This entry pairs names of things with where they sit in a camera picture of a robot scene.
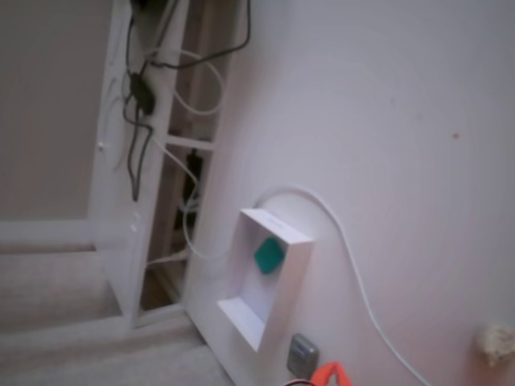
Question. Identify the orange moving gripper finger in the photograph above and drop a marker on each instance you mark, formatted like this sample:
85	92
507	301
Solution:
324	376

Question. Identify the orange fixed gripper finger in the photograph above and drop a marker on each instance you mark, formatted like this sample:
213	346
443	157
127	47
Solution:
344	376

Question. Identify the green cube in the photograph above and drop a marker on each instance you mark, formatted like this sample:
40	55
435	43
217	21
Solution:
269	256

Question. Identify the white cardboard box bin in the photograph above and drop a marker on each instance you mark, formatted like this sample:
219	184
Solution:
295	273

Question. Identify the small grey case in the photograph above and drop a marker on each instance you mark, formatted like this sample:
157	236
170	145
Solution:
302	358

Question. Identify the beige small figurine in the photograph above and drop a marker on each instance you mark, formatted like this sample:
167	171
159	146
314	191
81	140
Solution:
497	342

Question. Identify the black plug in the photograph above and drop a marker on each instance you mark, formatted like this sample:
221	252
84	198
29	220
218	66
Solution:
195	161

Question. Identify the white furniture frame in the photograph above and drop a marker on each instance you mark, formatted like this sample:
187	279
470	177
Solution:
116	80

